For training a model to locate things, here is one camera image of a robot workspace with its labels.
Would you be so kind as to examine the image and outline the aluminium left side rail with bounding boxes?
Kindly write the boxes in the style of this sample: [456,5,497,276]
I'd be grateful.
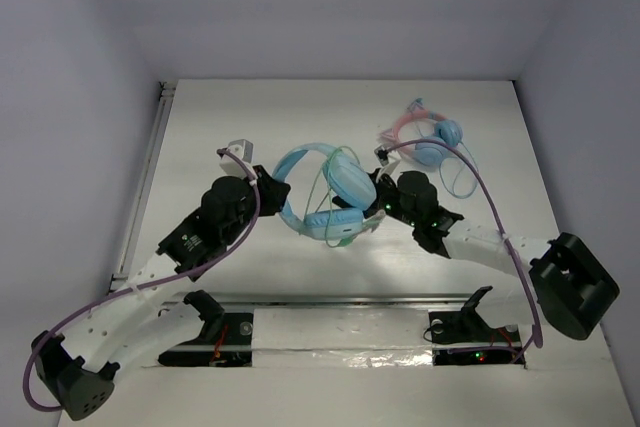
[108,80,178,292]

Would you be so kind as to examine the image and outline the silver tape strip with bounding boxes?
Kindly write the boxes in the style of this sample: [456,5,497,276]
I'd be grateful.
[251,308,433,368]

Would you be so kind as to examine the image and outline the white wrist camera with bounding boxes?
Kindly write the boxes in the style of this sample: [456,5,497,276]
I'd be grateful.
[216,139,254,179]
[374,146,402,176]

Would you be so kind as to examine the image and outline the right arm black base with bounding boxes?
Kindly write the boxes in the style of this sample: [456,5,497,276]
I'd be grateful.
[422,286,524,367]

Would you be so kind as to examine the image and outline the light blue headphones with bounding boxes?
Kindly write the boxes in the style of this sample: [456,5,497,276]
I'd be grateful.
[271,143,386,248]

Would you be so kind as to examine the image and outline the purple cable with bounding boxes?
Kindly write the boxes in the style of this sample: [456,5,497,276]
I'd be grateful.
[23,147,261,411]
[384,139,544,349]

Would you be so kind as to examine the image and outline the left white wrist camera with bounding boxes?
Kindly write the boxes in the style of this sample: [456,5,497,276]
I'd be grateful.
[216,139,254,179]

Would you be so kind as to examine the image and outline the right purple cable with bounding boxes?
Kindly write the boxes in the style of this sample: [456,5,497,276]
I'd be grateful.
[384,139,544,349]

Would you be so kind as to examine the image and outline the aluminium front rail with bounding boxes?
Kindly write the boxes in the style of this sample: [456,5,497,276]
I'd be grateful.
[123,287,526,310]

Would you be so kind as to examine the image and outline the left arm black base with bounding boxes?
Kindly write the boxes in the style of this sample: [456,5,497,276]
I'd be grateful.
[158,290,254,368]

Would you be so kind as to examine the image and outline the pink blue cat-ear headphones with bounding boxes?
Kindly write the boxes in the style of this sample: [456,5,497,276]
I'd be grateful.
[377,98,481,199]

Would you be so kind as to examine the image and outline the aluminium rail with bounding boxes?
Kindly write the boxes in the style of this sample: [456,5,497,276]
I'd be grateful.
[123,287,526,310]
[108,80,178,292]

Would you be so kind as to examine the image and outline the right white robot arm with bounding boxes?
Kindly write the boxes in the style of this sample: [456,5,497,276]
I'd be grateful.
[370,168,620,340]

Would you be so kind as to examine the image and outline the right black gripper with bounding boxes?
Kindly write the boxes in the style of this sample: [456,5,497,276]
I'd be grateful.
[332,168,420,228]

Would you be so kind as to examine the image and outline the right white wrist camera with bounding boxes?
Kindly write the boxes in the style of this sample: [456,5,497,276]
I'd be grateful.
[374,146,402,176]

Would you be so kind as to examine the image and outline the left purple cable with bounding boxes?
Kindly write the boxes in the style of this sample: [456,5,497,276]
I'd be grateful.
[23,147,261,411]

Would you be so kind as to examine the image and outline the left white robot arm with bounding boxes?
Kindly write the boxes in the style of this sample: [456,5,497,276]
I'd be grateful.
[23,165,291,421]

